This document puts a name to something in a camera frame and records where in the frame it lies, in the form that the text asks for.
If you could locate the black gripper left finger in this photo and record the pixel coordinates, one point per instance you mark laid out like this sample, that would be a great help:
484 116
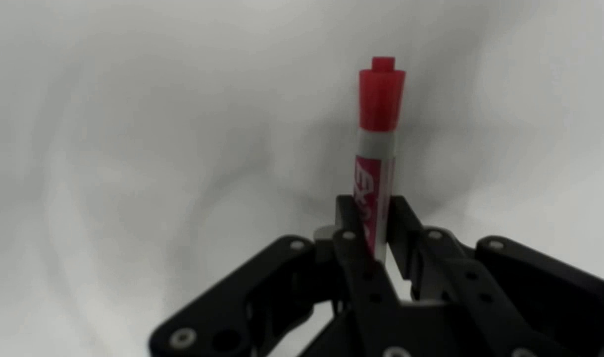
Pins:
354 278

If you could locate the red marker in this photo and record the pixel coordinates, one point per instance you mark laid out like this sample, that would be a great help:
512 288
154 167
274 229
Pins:
379 106

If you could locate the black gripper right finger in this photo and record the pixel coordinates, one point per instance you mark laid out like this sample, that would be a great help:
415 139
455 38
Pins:
461 284

